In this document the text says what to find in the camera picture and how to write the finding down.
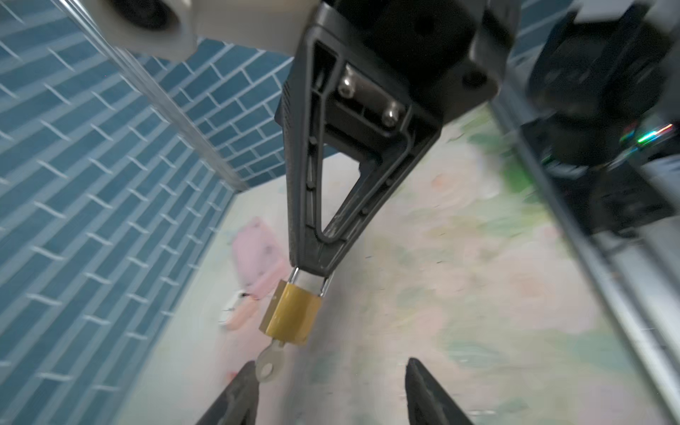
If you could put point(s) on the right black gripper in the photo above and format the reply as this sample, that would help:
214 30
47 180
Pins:
352 107

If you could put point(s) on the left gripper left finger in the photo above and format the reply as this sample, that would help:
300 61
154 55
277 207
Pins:
238 403

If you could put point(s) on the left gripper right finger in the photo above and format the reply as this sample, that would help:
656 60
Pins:
428 403

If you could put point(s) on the small brass padlock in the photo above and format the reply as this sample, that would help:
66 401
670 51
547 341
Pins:
293 309

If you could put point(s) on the small brass lock key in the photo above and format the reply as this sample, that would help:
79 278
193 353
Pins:
270 362

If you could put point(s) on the pink case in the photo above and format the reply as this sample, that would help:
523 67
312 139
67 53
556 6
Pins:
259 259

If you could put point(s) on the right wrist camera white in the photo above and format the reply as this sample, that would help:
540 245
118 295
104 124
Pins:
170 29

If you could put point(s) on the aluminium front rail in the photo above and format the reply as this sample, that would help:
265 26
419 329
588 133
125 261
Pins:
511 109

